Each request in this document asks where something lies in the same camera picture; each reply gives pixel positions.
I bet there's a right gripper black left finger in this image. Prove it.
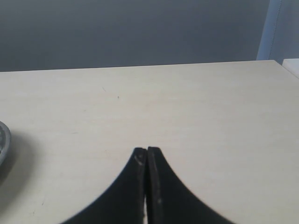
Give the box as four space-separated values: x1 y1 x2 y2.
64 148 147 224

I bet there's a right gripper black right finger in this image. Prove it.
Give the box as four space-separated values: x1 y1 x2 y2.
147 147 232 224

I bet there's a round stainless steel plate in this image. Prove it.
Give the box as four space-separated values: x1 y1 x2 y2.
0 122 11 165

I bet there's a white adjacent table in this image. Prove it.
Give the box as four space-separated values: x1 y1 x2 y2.
282 58 299 78

